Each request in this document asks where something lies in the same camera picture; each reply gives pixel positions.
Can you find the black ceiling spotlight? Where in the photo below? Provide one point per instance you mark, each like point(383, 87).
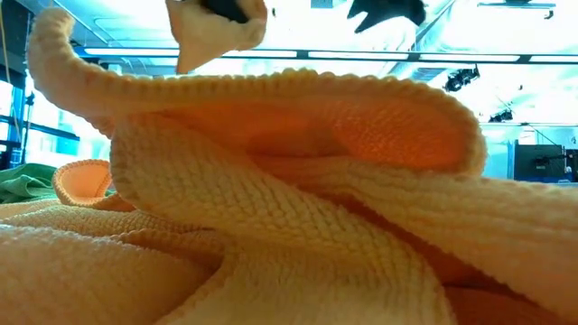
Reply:
point(501, 116)
point(460, 79)

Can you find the blue metal rack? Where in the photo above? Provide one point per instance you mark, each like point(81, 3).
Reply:
point(17, 117)

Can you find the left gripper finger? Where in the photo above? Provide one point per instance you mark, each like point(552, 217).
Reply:
point(226, 10)

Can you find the green microfiber towel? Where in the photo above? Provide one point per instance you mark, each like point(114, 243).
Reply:
point(27, 185)

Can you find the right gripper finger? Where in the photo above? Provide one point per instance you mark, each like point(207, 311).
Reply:
point(393, 11)

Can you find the orange microfiber towel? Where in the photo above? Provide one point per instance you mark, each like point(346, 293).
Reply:
point(203, 40)
point(271, 203)

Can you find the black monitor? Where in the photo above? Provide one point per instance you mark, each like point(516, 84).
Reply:
point(526, 158)

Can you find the dark ceiling light rail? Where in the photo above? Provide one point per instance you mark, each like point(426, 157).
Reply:
point(302, 54)

